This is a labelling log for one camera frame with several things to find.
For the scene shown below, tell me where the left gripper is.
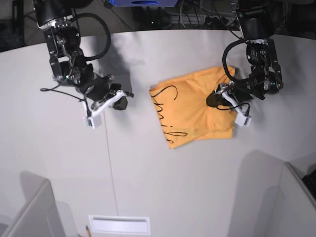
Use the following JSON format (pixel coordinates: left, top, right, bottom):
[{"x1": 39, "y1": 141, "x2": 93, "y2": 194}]
[{"x1": 206, "y1": 83, "x2": 266, "y2": 110}]

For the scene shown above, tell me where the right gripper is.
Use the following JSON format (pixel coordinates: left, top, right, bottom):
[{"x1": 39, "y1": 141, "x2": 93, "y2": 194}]
[{"x1": 76, "y1": 75, "x2": 128, "y2": 111}]

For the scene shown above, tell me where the yellow orange T-shirt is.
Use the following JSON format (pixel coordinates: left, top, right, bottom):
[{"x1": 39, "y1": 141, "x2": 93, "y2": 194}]
[{"x1": 149, "y1": 67, "x2": 237, "y2": 149}]

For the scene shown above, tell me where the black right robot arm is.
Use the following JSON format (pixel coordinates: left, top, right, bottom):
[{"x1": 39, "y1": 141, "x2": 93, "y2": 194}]
[{"x1": 33, "y1": 0, "x2": 133, "y2": 111}]

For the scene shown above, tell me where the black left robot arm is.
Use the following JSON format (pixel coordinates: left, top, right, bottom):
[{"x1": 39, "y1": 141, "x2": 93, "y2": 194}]
[{"x1": 206, "y1": 0, "x2": 284, "y2": 111}]

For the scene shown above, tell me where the white power strip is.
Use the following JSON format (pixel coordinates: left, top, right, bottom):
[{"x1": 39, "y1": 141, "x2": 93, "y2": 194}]
[{"x1": 170, "y1": 14, "x2": 240, "y2": 27}]

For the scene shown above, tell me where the grey right partition panel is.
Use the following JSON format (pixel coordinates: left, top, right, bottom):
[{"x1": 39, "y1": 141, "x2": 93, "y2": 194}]
[{"x1": 279, "y1": 162, "x2": 316, "y2": 214}]

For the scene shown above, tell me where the grey partition panel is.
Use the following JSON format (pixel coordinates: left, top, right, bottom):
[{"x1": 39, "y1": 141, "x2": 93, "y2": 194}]
[
  {"x1": 2, "y1": 179, "x2": 66, "y2": 237},
  {"x1": 279, "y1": 162, "x2": 316, "y2": 214}
]

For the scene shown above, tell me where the white slotted tray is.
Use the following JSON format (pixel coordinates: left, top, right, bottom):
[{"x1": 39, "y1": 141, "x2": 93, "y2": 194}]
[{"x1": 88, "y1": 215, "x2": 151, "y2": 236}]

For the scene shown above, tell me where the black keyboard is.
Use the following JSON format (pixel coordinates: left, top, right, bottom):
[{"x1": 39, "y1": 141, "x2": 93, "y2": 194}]
[{"x1": 302, "y1": 170, "x2": 316, "y2": 198}]

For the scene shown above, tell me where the pencil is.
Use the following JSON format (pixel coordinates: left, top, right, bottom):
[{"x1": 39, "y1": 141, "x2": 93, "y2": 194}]
[{"x1": 85, "y1": 226, "x2": 92, "y2": 237}]

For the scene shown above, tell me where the grey left partition panel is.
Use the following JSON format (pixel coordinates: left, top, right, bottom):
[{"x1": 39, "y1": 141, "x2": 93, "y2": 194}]
[{"x1": 2, "y1": 179, "x2": 66, "y2": 237}]

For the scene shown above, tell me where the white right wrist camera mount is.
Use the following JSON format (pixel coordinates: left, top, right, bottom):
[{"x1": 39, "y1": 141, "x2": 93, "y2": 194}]
[{"x1": 82, "y1": 90, "x2": 134, "y2": 129}]

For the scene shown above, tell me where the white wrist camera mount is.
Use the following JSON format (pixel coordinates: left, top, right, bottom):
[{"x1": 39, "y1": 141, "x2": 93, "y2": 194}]
[
  {"x1": 215, "y1": 83, "x2": 252, "y2": 127},
  {"x1": 82, "y1": 90, "x2": 134, "y2": 129}
]

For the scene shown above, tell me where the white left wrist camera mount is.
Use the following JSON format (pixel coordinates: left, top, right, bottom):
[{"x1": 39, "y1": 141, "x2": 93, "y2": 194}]
[{"x1": 215, "y1": 83, "x2": 252, "y2": 127}]

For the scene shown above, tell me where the blue base camera housing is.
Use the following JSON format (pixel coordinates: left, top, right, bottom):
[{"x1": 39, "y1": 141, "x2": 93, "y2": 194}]
[{"x1": 109, "y1": 0, "x2": 178, "y2": 7}]

